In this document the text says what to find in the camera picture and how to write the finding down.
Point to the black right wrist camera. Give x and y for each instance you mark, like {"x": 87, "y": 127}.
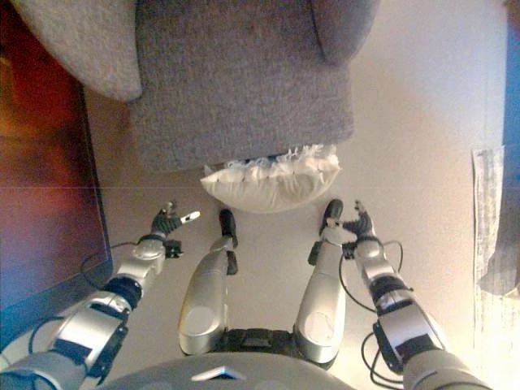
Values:
{"x": 349, "y": 250}

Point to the black right robot foot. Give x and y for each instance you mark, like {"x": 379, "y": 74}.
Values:
{"x": 334, "y": 211}

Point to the silver left robot leg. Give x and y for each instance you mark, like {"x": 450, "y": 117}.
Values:
{"x": 203, "y": 304}

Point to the black left robot foot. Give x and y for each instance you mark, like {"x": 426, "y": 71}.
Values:
{"x": 227, "y": 223}

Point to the silver right robot leg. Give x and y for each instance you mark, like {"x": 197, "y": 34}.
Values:
{"x": 321, "y": 304}

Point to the grey robot torso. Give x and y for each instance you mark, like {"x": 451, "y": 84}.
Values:
{"x": 243, "y": 378}

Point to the right robot hand black glove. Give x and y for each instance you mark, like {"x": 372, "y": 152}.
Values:
{"x": 361, "y": 225}

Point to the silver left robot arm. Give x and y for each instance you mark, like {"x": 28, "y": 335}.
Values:
{"x": 81, "y": 325}

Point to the white fringed cushion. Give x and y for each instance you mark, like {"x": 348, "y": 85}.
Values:
{"x": 264, "y": 195}

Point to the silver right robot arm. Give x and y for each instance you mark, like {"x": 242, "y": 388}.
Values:
{"x": 410, "y": 325}

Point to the black robot waist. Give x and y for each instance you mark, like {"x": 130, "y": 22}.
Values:
{"x": 260, "y": 337}

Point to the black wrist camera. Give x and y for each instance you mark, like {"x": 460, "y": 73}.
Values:
{"x": 349, "y": 250}
{"x": 174, "y": 248}

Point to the black robot foot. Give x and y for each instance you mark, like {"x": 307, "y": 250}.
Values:
{"x": 334, "y": 211}
{"x": 227, "y": 223}

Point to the reddish brown wooden cabinet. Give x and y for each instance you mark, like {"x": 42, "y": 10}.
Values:
{"x": 40, "y": 162}

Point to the grey armchair seat pad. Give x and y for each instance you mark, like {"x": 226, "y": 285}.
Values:
{"x": 243, "y": 105}

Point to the grey upholstered armchair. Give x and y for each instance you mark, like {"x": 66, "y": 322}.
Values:
{"x": 243, "y": 81}

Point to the silver robot leg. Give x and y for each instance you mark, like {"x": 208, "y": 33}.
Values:
{"x": 321, "y": 304}
{"x": 203, "y": 304}

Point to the left robot hand black glove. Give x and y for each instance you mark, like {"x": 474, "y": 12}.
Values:
{"x": 164, "y": 223}

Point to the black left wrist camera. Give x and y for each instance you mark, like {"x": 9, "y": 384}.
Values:
{"x": 174, "y": 248}

